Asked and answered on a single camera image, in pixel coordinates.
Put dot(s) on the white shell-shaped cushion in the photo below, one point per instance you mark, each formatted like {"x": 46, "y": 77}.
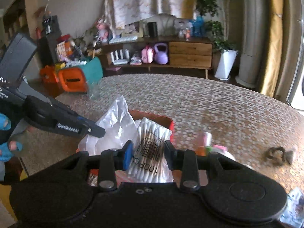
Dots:
{"x": 161, "y": 21}

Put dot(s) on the red storage box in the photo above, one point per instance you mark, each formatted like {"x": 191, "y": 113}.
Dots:
{"x": 163, "y": 121}

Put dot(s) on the blue printed packet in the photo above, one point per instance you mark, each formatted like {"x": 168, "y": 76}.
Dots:
{"x": 293, "y": 205}

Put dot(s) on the white router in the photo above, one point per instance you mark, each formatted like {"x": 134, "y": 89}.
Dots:
{"x": 118, "y": 57}

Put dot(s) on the pink doll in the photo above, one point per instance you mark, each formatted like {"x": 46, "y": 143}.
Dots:
{"x": 103, "y": 30}

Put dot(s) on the yellow curtain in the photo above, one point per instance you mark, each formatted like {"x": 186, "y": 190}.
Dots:
{"x": 273, "y": 40}

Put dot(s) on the grey small pouch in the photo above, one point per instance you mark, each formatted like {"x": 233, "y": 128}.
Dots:
{"x": 289, "y": 156}

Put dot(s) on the white washing machine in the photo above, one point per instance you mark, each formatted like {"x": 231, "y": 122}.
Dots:
{"x": 296, "y": 87}

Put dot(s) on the black tall device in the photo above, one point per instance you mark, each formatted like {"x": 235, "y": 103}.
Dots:
{"x": 50, "y": 28}

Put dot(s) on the blue bottles pack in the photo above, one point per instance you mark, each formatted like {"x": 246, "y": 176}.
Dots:
{"x": 198, "y": 26}

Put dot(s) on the floral sheet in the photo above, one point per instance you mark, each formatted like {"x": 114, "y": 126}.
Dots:
{"x": 142, "y": 2}

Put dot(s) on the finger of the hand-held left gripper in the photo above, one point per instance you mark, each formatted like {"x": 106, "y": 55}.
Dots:
{"x": 93, "y": 129}

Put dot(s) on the orange box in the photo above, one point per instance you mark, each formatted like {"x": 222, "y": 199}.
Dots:
{"x": 71, "y": 80}

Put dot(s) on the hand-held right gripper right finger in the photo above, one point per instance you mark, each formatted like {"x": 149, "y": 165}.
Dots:
{"x": 169, "y": 154}

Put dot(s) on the white keyboard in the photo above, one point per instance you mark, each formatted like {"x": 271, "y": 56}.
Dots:
{"x": 123, "y": 39}

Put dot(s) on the photo frame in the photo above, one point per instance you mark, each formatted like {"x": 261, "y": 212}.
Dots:
{"x": 131, "y": 29}

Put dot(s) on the green potted plant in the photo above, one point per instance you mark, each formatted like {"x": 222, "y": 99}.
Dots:
{"x": 213, "y": 9}

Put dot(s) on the cotton swab packet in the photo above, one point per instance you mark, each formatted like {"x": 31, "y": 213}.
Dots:
{"x": 152, "y": 147}

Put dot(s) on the pink toy case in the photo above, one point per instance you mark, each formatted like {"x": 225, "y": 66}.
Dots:
{"x": 147, "y": 54}

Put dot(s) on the wooden sideboard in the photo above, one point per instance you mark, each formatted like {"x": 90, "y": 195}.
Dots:
{"x": 166, "y": 52}

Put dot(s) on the white plant pot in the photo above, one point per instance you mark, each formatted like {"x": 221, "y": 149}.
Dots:
{"x": 225, "y": 64}

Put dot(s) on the white standing air conditioner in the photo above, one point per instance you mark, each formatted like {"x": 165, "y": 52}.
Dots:
{"x": 251, "y": 35}

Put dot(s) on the white bunny plush toy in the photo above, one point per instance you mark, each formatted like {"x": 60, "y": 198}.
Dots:
{"x": 213, "y": 150}

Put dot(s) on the black cylinder speaker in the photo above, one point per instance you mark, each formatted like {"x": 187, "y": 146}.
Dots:
{"x": 152, "y": 29}

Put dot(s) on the person's left hand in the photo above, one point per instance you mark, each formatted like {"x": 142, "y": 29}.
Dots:
{"x": 6, "y": 147}

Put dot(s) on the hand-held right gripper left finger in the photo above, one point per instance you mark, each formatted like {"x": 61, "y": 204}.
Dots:
{"x": 127, "y": 155}

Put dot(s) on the clear glass cup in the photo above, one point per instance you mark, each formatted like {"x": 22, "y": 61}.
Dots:
{"x": 95, "y": 91}

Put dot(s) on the white plastic bag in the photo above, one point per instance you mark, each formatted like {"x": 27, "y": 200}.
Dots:
{"x": 111, "y": 125}

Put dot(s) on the white toy robot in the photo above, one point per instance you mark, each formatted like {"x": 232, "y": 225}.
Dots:
{"x": 181, "y": 27}

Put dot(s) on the purple kettlebell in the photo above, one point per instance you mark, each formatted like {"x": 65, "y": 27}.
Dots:
{"x": 161, "y": 53}

